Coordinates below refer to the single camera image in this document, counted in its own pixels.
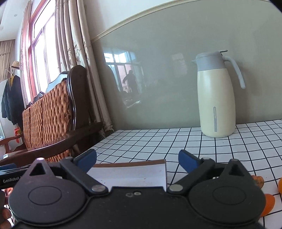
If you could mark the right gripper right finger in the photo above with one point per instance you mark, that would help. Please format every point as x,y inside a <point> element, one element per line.
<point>202,169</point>

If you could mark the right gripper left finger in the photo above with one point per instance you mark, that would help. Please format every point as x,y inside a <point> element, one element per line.
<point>67,177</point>

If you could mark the orange tangerine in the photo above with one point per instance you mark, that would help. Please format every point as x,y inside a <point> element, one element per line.
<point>280,186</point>
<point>269,204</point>

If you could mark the person left hand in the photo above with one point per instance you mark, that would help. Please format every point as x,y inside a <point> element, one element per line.
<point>5,213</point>

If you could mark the white cardboard box tray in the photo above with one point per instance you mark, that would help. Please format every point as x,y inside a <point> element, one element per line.
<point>131,174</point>

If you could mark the wooden wicker sofa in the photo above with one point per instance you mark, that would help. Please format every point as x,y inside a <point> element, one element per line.
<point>59,124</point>

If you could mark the shrivelled orange fruit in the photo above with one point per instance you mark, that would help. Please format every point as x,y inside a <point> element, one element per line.
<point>259,181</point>

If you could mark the checkered white tablecloth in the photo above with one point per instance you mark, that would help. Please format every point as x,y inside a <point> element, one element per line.
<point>256,145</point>

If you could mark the cream thermos jug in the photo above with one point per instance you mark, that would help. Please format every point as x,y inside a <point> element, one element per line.
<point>216,99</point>

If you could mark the black hanging jacket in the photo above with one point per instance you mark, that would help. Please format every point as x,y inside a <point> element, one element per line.
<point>12,104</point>

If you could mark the straw hat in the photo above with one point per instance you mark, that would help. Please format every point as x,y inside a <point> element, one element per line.
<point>15,65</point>

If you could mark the beige curtain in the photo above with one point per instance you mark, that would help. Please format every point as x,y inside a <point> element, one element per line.
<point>6,52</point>
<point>74,48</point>

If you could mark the far beige curtain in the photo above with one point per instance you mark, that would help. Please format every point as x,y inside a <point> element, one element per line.
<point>6,52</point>

